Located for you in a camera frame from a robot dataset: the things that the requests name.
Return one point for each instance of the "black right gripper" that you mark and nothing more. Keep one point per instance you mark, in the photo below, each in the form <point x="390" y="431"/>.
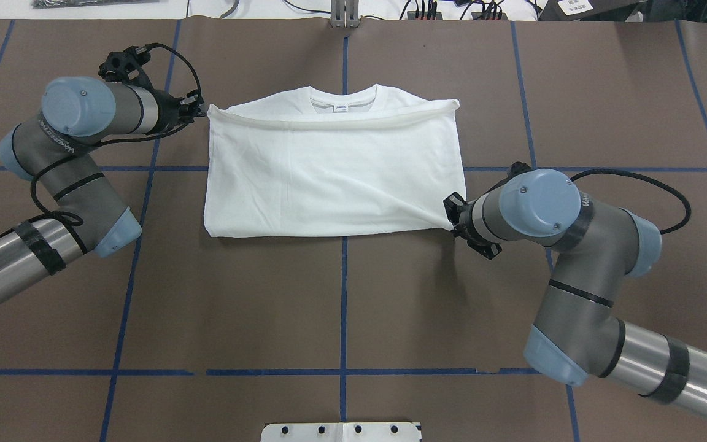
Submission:
<point x="464" y="219"/>

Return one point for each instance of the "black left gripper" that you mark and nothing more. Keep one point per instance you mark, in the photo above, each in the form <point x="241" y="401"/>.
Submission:
<point x="170" y="112"/>

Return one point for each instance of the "white long-sleeve printed shirt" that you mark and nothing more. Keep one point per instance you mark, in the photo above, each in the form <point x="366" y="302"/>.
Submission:
<point x="306" y="163"/>

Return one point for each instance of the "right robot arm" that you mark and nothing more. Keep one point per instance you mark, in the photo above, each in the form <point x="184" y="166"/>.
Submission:
<point x="575" y="334"/>

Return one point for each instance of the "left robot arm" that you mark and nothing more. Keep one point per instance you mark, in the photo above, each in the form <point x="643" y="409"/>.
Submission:
<point x="80" y="211"/>

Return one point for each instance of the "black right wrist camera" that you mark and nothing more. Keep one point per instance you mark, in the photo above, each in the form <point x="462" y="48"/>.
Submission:
<point x="518" y="168"/>

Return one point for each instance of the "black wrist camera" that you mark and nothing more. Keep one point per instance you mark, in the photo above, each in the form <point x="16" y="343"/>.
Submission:
<point x="127" y="67"/>
<point x="518" y="168"/>

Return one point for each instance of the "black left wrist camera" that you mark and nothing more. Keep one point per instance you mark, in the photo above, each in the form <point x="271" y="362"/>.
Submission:
<point x="127" y="67"/>

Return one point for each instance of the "aluminium frame post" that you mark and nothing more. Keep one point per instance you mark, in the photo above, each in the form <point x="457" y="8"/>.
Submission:
<point x="345" y="14"/>

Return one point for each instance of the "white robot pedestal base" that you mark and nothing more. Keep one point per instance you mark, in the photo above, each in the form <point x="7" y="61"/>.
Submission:
<point x="343" y="431"/>

